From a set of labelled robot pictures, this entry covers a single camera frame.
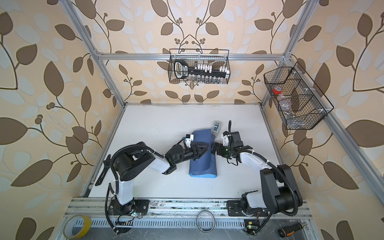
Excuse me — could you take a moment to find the grey ring on rail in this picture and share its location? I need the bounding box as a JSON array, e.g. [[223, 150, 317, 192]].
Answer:
[[196, 209, 216, 233]]

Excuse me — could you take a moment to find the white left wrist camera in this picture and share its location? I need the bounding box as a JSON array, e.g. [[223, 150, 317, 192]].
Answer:
[[183, 134, 194, 148]]

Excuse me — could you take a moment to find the red capped plastic bottle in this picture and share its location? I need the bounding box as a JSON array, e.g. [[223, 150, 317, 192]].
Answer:
[[273, 86, 283, 98]]

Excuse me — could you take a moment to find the wall wire basket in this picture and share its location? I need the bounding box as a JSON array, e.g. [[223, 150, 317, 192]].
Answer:
[[168, 48, 231, 85], [264, 62, 334, 130]]

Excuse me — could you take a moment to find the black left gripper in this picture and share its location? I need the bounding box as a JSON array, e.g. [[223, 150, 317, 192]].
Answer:
[[173, 143, 209, 167]]

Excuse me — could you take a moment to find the yellow tape roll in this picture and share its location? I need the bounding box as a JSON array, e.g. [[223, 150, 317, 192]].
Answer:
[[63, 215, 92, 240]]

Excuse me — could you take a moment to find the black adjustable wrench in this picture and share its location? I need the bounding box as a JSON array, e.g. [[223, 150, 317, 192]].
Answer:
[[95, 155, 111, 186]]

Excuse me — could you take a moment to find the orange black screwdriver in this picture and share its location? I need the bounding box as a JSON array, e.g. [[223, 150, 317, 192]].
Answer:
[[277, 223, 305, 238]]

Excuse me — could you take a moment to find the grey tape dispenser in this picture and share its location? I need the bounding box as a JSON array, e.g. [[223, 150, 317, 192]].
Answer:
[[211, 121, 222, 137]]

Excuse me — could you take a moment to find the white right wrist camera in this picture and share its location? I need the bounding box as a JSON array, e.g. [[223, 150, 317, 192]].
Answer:
[[221, 133, 232, 147]]

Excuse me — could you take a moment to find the blue wrapping paper sheet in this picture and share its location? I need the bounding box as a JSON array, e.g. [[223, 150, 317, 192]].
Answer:
[[189, 129, 218, 179]]

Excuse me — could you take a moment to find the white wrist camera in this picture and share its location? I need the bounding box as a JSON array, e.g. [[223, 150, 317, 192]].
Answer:
[[183, 134, 194, 148], [221, 133, 232, 147]]

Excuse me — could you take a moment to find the right wall wire basket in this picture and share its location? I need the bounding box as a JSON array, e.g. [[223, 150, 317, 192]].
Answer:
[[264, 62, 334, 130]]

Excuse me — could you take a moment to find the black tool set in basket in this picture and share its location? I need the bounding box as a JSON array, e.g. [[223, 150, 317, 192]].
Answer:
[[173, 60, 231, 79]]

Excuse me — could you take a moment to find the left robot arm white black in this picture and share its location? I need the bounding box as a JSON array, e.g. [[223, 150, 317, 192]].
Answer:
[[107, 142, 209, 206]]

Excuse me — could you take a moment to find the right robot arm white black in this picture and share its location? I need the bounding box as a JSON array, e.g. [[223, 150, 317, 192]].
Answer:
[[212, 131, 303, 217]]

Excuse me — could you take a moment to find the back wall wire basket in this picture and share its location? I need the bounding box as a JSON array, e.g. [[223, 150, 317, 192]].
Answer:
[[168, 48, 231, 85]]

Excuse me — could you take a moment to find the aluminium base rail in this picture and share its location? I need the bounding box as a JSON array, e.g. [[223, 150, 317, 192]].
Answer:
[[64, 197, 313, 218]]

